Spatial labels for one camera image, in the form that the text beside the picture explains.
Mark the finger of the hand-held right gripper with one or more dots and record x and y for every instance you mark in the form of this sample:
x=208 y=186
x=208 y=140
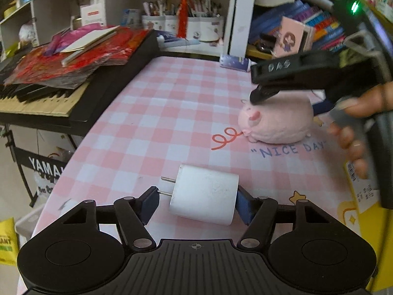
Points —
x=323 y=106
x=291 y=70

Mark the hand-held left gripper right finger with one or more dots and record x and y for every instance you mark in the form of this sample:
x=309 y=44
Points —
x=244 y=208

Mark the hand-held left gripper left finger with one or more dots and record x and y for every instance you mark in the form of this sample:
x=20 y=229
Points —
x=150 y=205

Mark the white power adapter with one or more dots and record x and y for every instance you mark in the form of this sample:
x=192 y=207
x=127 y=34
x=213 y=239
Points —
x=204 y=195

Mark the pink plush pig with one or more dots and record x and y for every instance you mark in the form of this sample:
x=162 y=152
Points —
x=276 y=123

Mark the yellow cardboard box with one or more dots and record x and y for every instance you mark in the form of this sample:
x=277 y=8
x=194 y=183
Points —
x=376 y=236

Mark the person's right hand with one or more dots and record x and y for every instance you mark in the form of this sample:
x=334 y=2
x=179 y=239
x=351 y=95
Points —
x=353 y=106

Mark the pink cartoon cylinder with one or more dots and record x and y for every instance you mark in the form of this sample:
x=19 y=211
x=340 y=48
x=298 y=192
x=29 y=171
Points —
x=291 y=38

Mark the row of colourful books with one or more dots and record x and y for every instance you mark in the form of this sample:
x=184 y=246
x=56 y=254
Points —
x=319 y=24

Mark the white glue bottle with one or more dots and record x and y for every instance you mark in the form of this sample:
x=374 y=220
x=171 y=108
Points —
x=235 y=63

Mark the white bookshelf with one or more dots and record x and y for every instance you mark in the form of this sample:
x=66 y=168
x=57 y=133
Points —
x=239 y=15

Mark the pink checkered tablecloth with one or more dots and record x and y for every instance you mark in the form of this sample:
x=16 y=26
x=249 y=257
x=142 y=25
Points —
x=172 y=113

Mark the white pen holder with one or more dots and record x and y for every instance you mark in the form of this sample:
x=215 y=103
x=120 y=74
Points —
x=153 y=24
x=172 y=26
x=205 y=29

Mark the black keyboard stand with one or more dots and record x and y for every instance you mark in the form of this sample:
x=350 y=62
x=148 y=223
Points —
x=40 y=166

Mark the red doll figure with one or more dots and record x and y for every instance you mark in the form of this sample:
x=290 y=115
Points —
x=183 y=12

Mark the black electronic keyboard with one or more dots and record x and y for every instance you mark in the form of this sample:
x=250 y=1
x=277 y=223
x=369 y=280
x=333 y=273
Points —
x=76 y=98

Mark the yellow bag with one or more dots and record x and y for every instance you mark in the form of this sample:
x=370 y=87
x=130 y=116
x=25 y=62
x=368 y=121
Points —
x=7 y=242

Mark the stack of red papers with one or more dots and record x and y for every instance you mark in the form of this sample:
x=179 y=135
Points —
x=76 y=58

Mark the white notebook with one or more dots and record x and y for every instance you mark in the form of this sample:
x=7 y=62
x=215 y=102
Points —
x=89 y=41

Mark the white red-label box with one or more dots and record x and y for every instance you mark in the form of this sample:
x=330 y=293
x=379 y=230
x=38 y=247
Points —
x=92 y=13

